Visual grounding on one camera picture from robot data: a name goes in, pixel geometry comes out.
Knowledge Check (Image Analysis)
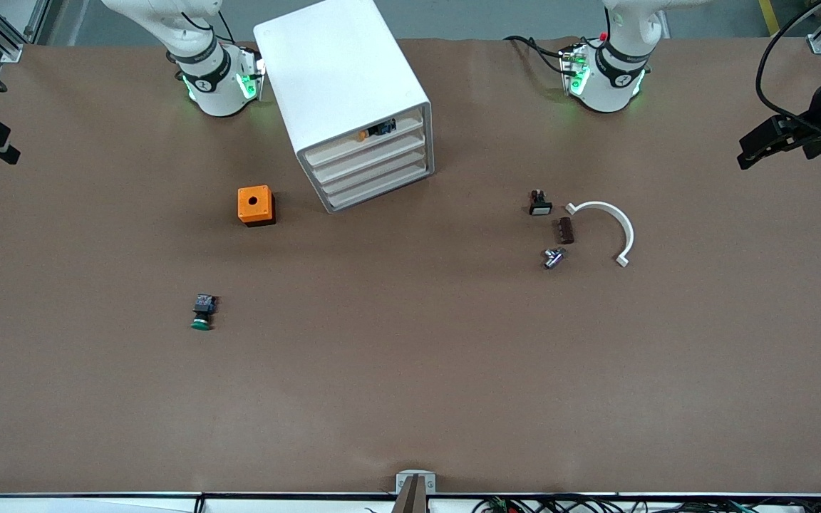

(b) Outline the green mushroom push button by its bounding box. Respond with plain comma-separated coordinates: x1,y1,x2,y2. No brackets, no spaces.
190,294,220,331

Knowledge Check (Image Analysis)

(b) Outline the white plastic drawer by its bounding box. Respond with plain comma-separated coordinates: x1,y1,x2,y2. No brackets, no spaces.
309,125,428,182
316,140,429,197
324,155,430,209
301,108,427,168

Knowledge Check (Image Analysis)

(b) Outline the white drawer cabinet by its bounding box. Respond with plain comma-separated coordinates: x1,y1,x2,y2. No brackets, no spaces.
253,0,435,214

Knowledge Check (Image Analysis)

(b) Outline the orange box with hole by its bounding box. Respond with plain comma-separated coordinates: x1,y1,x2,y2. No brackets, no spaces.
237,185,277,227

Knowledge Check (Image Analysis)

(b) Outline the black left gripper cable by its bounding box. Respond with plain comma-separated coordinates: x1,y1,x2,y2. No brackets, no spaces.
755,0,821,140

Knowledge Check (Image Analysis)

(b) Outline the white curved plastic bracket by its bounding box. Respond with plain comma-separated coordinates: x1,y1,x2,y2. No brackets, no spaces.
565,201,635,268

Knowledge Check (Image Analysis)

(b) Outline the tangled cable bundle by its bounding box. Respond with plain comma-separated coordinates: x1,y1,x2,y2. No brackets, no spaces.
471,495,821,513

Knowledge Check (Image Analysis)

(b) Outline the grey metal bracket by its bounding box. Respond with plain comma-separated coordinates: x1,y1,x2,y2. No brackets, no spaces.
396,470,437,496

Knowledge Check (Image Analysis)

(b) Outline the brown narrow post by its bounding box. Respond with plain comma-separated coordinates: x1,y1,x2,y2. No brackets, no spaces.
391,475,429,513

